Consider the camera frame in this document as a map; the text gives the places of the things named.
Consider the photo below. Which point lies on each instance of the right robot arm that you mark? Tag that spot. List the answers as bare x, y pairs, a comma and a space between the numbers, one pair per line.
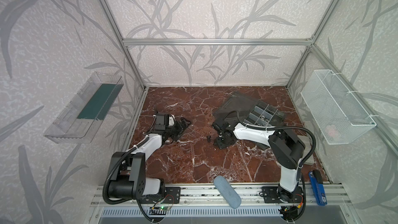
286, 146

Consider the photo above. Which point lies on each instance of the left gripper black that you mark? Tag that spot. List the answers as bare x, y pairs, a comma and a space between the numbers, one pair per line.
175, 128

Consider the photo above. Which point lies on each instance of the white wire mesh basket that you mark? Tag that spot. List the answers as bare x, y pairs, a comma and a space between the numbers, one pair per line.
341, 118

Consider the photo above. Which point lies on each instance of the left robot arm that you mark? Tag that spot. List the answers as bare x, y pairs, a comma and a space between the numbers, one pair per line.
126, 179

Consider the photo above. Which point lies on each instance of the grey plastic organizer box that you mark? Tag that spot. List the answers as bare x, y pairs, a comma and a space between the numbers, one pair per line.
249, 110

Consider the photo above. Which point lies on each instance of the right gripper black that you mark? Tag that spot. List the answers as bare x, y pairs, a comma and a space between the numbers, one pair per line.
224, 137

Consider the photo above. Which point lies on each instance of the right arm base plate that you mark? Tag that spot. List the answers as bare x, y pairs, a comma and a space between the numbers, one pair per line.
275, 194

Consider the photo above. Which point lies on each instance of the clear plastic wall tray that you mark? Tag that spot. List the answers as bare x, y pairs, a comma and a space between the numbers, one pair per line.
83, 116

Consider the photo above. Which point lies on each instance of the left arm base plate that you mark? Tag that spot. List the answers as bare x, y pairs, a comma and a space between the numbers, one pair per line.
168, 195

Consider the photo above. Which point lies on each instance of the blue box cutter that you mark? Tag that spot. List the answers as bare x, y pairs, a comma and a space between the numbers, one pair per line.
318, 188

